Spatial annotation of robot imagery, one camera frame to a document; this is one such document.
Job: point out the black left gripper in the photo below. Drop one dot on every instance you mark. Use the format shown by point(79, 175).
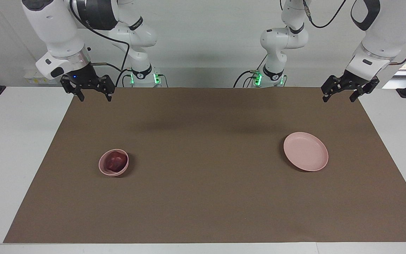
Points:
point(354, 78)

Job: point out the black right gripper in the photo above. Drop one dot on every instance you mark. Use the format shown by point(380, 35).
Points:
point(83, 77)

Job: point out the dark red apple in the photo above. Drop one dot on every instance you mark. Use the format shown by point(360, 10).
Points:
point(115, 162)

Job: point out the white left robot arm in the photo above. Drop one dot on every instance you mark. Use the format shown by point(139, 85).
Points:
point(386, 31)

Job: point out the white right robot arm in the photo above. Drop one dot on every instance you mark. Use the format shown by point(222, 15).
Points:
point(55, 31)

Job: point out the pink bowl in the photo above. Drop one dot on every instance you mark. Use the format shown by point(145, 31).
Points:
point(101, 167)

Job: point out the pink plate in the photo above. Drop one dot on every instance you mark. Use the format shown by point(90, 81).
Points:
point(307, 153)

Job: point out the white power strip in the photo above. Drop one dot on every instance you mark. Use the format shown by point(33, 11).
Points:
point(34, 80)

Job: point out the brown table mat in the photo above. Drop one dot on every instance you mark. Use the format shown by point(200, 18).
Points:
point(203, 194)

